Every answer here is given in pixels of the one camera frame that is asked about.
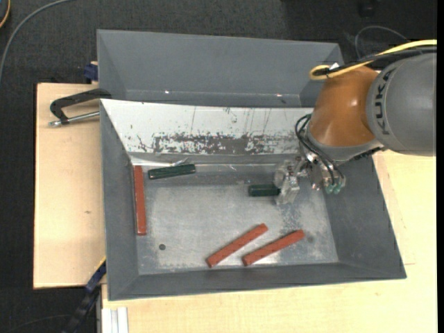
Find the long dark green flat block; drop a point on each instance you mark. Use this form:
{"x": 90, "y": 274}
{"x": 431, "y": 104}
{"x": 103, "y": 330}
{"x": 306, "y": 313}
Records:
{"x": 171, "y": 171}

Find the pale wood board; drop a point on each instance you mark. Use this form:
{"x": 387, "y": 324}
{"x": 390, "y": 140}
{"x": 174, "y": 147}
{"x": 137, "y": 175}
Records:
{"x": 67, "y": 193}

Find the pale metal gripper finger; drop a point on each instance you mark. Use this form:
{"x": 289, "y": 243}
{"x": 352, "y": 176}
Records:
{"x": 282, "y": 175}
{"x": 289, "y": 191}

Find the grey metal bin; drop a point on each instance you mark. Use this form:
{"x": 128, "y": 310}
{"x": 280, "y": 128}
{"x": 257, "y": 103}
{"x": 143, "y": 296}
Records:
{"x": 208, "y": 213}

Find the short dark green block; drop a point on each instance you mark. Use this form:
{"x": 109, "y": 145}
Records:
{"x": 263, "y": 190}

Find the red-brown flat block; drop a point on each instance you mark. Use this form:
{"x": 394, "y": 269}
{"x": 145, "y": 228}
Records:
{"x": 140, "y": 200}
{"x": 273, "y": 248}
{"x": 237, "y": 245}

